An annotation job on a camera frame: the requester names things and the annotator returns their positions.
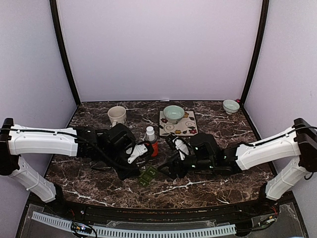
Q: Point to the black frame post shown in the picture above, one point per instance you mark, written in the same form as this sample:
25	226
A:
62	51
256	51

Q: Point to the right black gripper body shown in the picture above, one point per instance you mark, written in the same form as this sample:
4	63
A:
182	171

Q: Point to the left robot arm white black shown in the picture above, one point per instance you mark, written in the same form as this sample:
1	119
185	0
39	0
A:
117	147

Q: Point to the small circuit board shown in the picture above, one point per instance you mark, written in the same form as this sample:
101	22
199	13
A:
80	228

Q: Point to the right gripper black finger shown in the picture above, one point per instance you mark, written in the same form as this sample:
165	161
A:
171	173
169	163

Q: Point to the black right frame post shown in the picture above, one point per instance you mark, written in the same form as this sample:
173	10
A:
256	51

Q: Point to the cream ceramic mug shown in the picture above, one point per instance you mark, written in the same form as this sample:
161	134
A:
117	115

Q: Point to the floral square coaster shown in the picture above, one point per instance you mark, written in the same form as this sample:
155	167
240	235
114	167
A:
185	128

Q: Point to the black left frame post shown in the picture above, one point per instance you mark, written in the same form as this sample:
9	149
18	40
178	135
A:
62	51

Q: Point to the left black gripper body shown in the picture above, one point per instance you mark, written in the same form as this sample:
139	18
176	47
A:
122	173

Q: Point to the celadon green bowl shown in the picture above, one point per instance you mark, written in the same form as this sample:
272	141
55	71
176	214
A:
173	113

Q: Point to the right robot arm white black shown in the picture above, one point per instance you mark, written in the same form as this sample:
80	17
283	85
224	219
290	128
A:
202	153

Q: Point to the white slotted cable duct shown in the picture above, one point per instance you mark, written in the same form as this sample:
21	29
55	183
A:
106	232

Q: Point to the green pill organizer box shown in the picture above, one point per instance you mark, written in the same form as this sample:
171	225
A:
147	176

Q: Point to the small white bowl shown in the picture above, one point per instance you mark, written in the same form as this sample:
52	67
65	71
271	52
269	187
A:
230	106

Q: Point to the white pill bottle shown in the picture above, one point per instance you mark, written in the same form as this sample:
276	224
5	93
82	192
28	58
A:
150	134

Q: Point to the red pill bottle grey lid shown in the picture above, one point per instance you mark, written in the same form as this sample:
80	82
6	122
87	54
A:
154	148

